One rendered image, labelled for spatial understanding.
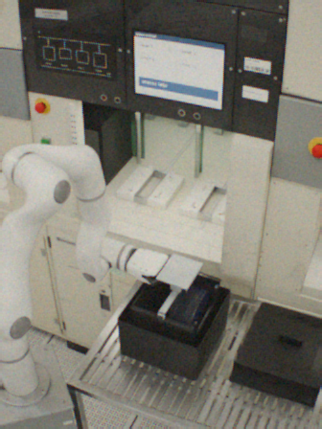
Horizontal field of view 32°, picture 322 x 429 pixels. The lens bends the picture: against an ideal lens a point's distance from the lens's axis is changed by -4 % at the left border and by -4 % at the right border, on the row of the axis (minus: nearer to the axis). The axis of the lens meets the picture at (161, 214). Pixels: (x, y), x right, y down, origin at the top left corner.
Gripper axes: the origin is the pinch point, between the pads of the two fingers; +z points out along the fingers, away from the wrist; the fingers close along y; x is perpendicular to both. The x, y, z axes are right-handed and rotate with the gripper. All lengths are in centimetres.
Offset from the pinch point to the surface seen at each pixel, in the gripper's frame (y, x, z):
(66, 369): -17, -106, -65
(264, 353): 1.7, -20.3, 30.5
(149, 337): 13.8, -15.7, -2.7
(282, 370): 5.6, -20.4, 38.0
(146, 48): -29, 57, -25
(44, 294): -28, -70, -79
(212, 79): -30, 50, -4
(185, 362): 13.5, -21.9, 9.2
